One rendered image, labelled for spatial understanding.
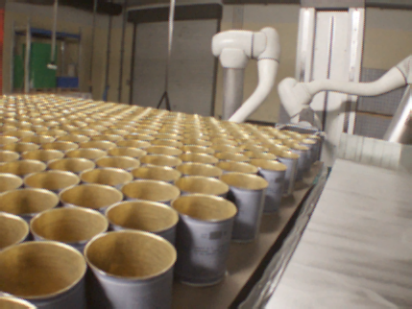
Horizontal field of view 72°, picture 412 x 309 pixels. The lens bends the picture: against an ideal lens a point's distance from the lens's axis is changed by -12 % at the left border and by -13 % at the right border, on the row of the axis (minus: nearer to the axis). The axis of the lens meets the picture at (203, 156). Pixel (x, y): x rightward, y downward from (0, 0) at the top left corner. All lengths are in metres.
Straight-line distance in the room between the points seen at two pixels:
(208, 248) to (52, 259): 0.15
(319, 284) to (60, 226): 0.27
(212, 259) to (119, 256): 0.10
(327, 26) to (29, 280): 1.70
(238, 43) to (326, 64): 0.50
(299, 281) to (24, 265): 0.27
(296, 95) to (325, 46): 0.44
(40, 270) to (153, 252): 0.09
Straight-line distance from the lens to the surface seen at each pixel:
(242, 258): 0.41
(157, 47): 11.21
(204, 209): 0.37
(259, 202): 0.43
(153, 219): 0.34
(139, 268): 0.29
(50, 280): 0.28
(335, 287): 0.37
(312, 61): 1.76
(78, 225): 0.32
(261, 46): 1.50
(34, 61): 9.34
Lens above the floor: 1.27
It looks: 12 degrees down
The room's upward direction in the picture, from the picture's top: 4 degrees clockwise
